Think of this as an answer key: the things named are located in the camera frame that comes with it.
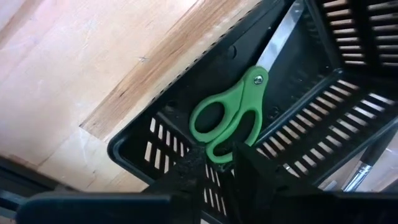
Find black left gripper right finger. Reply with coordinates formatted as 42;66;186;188
231;141;331;224

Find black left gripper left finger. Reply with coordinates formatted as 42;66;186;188
148;145;206;224

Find green-handled scissors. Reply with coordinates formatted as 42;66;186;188
188;0;306;165

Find wide black bristle paintbrush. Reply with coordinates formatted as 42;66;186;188
341;126;398;193

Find black slotted plastic basket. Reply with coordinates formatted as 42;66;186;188
106;0;398;224

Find black aluminium rig frame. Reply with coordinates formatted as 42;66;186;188
0;154;65;217

